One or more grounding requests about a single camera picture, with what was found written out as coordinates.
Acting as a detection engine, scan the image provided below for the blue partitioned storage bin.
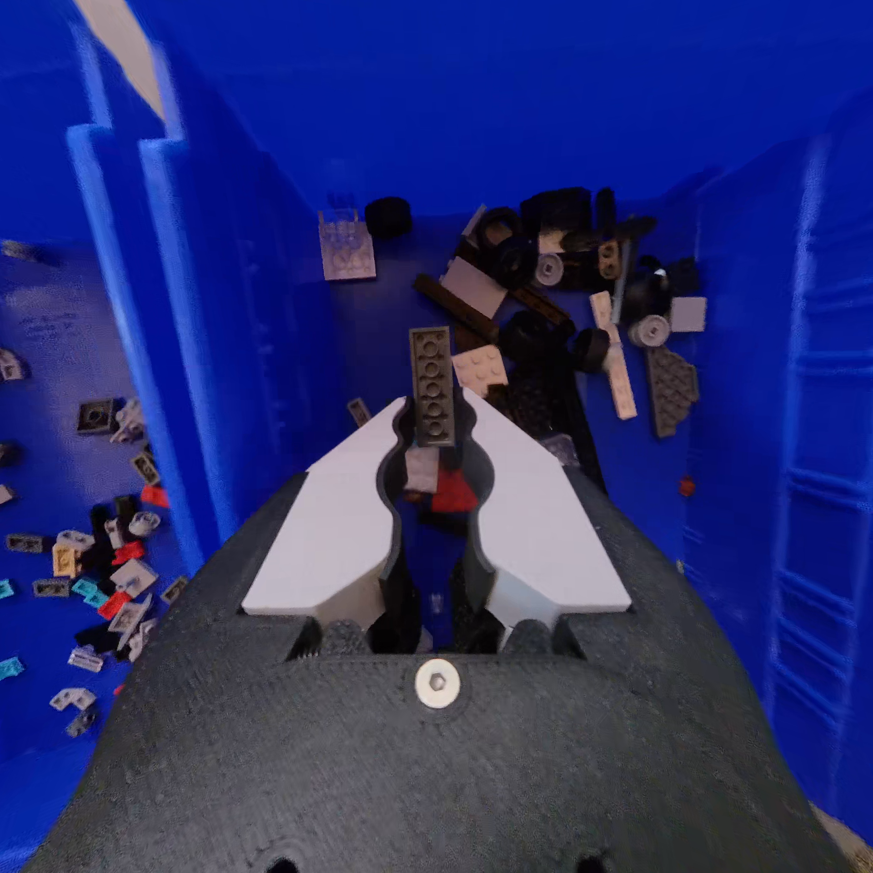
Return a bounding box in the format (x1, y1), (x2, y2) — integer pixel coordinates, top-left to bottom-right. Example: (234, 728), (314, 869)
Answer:
(0, 0), (873, 873)

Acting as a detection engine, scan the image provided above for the light grey small brick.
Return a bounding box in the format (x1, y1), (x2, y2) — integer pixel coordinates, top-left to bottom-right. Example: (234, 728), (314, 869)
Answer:
(405, 447), (442, 494)

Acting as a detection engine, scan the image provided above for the pile of small colourful bricks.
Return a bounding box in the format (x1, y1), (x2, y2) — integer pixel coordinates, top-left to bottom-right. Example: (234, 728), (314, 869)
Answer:
(0, 239), (193, 742)

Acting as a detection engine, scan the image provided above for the red wedge brick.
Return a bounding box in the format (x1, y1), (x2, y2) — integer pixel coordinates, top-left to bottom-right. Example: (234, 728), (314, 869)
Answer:
(430, 469), (482, 514)

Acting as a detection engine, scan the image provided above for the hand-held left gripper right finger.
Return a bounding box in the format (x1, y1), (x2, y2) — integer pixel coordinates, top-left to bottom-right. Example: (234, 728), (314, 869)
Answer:
(453, 387), (633, 649)

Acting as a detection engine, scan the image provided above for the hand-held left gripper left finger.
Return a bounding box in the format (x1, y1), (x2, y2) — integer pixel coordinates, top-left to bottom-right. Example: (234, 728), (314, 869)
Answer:
(241, 396), (418, 649)

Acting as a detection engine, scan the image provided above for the black toy tyre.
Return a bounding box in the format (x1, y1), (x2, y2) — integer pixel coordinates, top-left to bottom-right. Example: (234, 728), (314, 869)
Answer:
(364, 196), (414, 240)

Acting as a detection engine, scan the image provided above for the dark grey brick plate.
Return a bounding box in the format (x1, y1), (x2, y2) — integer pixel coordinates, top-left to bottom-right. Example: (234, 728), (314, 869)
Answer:
(408, 326), (458, 450)

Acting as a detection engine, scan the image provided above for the pile of dark toy bricks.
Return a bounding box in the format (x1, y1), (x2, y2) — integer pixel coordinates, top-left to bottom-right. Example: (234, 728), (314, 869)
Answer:
(412, 186), (710, 478)

